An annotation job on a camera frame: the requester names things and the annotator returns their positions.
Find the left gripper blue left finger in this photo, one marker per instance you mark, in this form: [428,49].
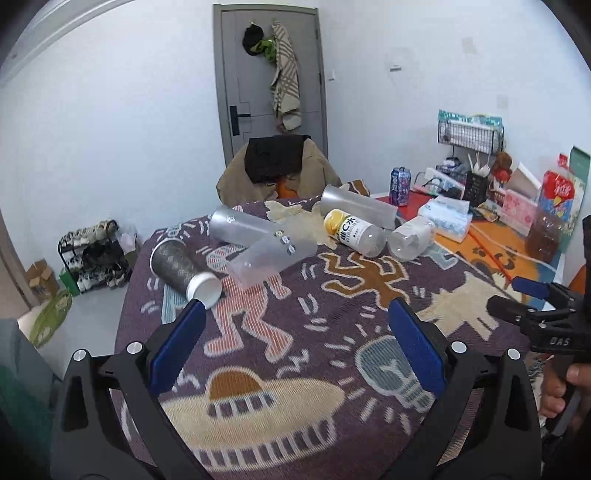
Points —
[170,346]

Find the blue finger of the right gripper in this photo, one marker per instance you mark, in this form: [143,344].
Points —
[508,310]
[530,287]

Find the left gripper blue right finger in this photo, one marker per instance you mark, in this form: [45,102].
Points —
[425,357]

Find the frosted cartoon print plastic cup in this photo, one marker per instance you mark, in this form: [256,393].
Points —
[273,253]

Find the dark paper coffee cup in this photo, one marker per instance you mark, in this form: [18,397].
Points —
[170,260]

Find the frosted plastic cup left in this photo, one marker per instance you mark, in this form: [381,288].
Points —
[232,226]

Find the frosted plastic cup rear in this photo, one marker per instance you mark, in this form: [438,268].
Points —
[369,209]

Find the person's right hand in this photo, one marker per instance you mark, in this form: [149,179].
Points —
[553,390]

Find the brown liquid plastic bottle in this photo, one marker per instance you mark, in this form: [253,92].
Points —
[545,235]

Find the orange cartoon table mat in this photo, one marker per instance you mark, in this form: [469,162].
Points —
[498,251]

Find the pink floral box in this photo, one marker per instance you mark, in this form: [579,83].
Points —
[518,212]

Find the red snack bag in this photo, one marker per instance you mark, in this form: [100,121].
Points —
[557,195]

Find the white tissue pack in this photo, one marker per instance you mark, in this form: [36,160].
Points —
[452,217]

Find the clear empty plastic bottle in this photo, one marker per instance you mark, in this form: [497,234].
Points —
[411,239]

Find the black utensil holder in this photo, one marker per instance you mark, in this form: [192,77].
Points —
[476,189]

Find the black shoe rack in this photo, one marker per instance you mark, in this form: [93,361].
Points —
[92,259]

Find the brown plush toy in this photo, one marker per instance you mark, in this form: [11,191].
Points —
[501,173]

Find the purple patterned woven blanket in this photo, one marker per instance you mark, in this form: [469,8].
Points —
[300,377]

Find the green bag on floor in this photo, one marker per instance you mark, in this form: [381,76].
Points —
[50,318]

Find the yellow cap drink bottle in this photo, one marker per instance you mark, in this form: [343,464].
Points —
[364,237]

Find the white power strip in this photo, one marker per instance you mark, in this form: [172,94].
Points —
[438,183]

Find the cardboard box on floor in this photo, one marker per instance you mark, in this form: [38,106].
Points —
[41,280]

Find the purple soda can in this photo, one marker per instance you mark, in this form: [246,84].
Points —
[400,185]

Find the black garment on chair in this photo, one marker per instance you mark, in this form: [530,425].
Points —
[268,159]

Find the grey door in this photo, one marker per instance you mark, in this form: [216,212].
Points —
[243,82]

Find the plaid scarf on door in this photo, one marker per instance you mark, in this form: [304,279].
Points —
[286,83]

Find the black hat on door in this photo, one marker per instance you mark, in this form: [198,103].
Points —
[252,40]

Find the black wire basket shelf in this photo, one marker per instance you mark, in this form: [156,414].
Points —
[480,133]

